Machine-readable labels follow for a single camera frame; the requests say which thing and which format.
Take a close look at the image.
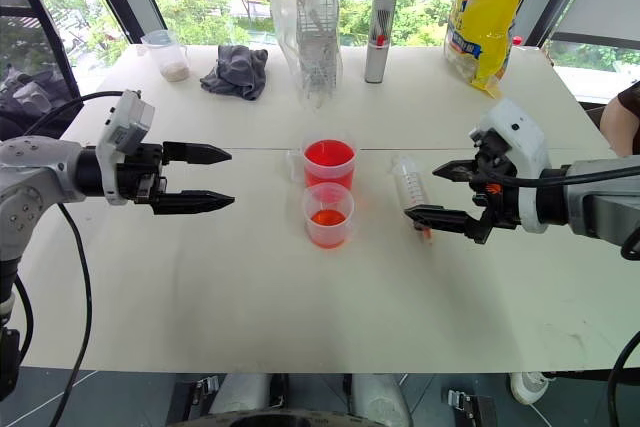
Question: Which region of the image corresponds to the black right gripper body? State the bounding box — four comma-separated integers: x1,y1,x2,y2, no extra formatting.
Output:
467,128,524,244

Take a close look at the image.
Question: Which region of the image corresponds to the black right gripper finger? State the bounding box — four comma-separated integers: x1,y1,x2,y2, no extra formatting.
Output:
431,158,481,183
403,205,482,239

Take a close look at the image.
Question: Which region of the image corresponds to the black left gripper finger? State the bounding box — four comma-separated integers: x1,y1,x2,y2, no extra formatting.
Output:
151,190,237,216
162,141,233,167

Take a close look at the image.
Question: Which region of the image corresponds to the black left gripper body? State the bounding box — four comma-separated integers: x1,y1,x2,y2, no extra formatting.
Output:
117,141,169,206

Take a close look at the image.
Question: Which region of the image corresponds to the clear plastic syringe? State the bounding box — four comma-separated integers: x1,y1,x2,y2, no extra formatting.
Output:
390,154,437,247

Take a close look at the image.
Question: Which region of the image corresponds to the clear measuring cup with powder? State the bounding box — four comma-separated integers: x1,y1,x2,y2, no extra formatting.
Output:
135,29,193,84

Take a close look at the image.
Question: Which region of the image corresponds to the small cup red liquid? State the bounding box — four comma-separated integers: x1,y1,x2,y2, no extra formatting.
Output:
301,182,357,250

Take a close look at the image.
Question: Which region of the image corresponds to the large cup red liquid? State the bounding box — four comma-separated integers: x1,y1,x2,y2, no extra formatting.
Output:
286,138,358,198

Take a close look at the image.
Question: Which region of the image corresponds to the grey crumpled cloth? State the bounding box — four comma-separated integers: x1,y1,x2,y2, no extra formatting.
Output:
199,44,270,102

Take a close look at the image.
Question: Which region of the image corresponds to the silver tube with black cap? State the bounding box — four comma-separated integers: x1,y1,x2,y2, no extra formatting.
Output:
363,0,400,85

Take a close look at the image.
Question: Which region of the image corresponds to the yellow printed food bag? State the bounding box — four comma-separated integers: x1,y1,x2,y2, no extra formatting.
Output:
443,0,539,100

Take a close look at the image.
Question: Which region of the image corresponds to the clear plastic bag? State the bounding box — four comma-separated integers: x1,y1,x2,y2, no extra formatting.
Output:
267,0,346,111

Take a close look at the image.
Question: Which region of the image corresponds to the white rounded floor object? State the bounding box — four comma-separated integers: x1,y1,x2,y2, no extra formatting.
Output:
509,370,550,406

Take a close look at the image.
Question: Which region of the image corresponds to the silver rounded robot leg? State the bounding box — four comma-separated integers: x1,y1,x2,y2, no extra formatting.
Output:
213,372,272,427
349,372,402,427

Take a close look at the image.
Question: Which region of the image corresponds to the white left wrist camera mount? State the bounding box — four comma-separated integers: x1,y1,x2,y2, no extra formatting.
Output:
94,89,156,206

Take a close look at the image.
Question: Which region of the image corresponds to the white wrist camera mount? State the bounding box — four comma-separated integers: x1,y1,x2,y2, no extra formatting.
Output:
94,89,156,206
468,96,552,235

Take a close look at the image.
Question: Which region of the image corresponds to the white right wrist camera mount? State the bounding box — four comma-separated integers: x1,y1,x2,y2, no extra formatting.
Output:
468,96,552,235

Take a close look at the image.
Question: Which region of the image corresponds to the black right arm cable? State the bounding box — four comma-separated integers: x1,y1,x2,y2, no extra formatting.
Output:
539,164,640,427

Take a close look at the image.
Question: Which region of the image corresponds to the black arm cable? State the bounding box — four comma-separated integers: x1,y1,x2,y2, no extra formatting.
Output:
12,90,126,427
539,164,640,427

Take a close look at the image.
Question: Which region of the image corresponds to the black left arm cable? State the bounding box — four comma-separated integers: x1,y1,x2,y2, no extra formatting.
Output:
12,90,126,427

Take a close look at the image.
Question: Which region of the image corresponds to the white wire rack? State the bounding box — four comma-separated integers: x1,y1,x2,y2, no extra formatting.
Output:
295,0,339,98

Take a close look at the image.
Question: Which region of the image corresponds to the black metal frame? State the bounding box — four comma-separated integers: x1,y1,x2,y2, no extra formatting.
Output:
0,0,85,98

